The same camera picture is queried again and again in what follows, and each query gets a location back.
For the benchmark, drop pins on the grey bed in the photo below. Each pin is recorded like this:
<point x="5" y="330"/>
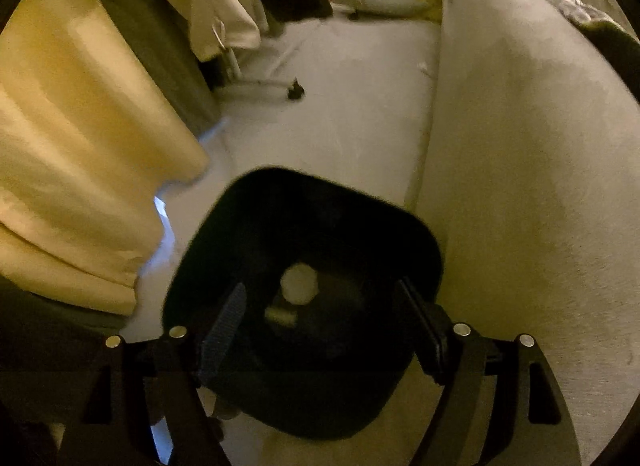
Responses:
<point x="525" y="170"/>

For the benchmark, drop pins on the dark grey fleece blanket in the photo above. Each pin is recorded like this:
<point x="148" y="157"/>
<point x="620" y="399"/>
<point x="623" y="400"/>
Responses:
<point x="612" y="45"/>

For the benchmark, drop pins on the grey green curtain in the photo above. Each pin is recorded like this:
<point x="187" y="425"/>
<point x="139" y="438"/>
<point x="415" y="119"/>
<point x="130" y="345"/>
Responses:
<point x="150" y="45"/>

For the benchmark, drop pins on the white round lid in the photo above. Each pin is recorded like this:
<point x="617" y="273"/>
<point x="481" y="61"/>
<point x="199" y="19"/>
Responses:
<point x="299" y="284"/>

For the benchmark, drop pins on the yellow curtain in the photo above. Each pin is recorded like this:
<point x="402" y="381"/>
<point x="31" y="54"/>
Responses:
<point x="75" y="120"/>

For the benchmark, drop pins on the black plastic bin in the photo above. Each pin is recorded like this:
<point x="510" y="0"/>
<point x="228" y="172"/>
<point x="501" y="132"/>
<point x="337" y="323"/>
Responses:
<point x="300" y="216"/>

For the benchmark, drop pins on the pale crumpled wrapper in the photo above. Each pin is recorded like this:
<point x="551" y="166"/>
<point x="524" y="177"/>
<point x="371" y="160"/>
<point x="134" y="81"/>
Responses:
<point x="280" y="317"/>

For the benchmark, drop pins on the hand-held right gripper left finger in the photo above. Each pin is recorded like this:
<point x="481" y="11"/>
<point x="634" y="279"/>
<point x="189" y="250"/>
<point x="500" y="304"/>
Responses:
<point x="225" y="331"/>

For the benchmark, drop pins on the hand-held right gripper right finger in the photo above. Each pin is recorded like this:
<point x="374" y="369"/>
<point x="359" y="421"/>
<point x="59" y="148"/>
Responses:
<point x="432" y="341"/>

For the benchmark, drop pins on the patterned grey duvet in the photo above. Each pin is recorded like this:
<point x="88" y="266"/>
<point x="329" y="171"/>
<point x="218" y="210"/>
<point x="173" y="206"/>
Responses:
<point x="575" y="3"/>

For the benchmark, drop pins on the dark cloth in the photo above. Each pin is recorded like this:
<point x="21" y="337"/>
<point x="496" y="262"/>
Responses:
<point x="50" y="346"/>

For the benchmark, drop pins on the white rolling stand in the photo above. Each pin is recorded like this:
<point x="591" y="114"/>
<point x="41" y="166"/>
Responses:
<point x="260" y="81"/>

